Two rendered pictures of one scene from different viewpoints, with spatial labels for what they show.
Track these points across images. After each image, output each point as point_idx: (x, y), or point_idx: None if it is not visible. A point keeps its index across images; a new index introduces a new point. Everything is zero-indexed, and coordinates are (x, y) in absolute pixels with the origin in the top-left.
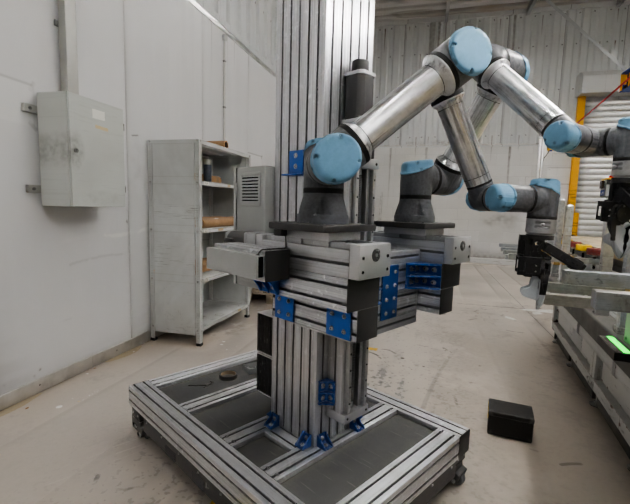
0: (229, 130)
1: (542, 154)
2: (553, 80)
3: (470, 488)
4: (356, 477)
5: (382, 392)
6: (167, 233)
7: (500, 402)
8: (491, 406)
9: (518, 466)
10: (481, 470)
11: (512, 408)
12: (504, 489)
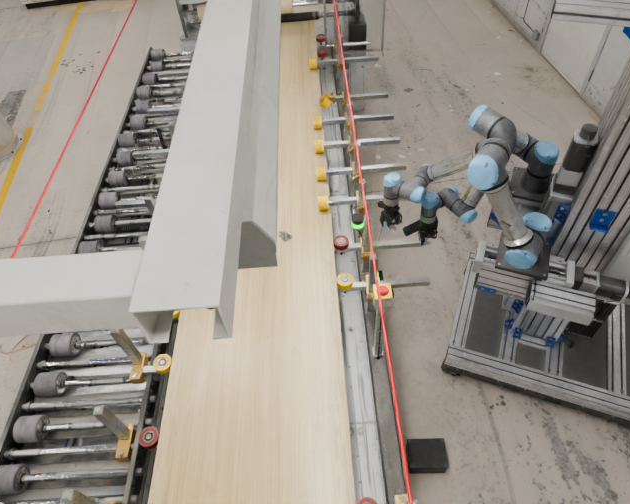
0: None
1: None
2: None
3: (436, 369)
4: (484, 292)
5: (522, 379)
6: None
7: (437, 461)
8: (443, 447)
9: (412, 408)
10: (434, 391)
11: (425, 453)
12: (418, 378)
